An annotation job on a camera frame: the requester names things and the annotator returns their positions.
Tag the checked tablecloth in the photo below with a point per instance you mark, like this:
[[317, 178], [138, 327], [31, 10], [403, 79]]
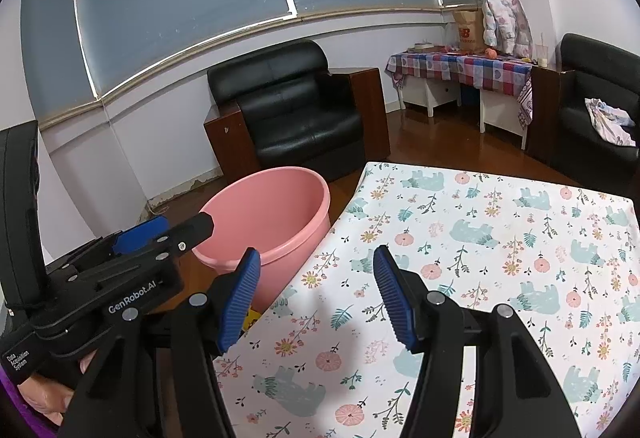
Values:
[[460, 67]]

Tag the white side table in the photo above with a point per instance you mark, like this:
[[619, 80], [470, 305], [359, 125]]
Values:
[[500, 117]]

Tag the pink plastic bucket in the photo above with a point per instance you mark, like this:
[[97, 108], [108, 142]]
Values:
[[270, 213]]

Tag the plastic cup with straw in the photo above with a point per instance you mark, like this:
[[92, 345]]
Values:
[[541, 55]]

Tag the white patterned puffer jacket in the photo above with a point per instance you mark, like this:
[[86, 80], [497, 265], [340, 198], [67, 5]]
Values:
[[502, 7]]

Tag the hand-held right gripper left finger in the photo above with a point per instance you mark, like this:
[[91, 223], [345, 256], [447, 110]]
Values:
[[240, 303]]

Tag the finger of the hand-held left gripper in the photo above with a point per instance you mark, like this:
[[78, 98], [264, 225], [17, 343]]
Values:
[[140, 235], [192, 232]]

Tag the small yellow object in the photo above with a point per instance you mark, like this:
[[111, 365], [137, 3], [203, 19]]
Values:
[[251, 319]]

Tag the brown paper bag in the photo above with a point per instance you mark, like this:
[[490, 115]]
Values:
[[467, 32]]

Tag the floral bear print tablecloth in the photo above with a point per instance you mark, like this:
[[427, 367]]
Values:
[[500, 238]]

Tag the crumpled light cloth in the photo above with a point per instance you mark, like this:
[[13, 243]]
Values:
[[607, 122]]

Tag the person's left hand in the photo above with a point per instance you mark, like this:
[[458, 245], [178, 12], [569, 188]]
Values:
[[47, 398]]

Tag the orange fruit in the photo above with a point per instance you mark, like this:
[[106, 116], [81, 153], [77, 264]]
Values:
[[490, 53]]

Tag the bay window with grey blinds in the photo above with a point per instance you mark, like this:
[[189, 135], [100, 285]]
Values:
[[190, 17]]

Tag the black leather armchair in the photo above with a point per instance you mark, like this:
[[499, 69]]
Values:
[[590, 67], [295, 117]]

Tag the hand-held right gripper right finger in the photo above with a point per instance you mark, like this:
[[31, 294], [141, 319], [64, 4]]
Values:
[[395, 298]]

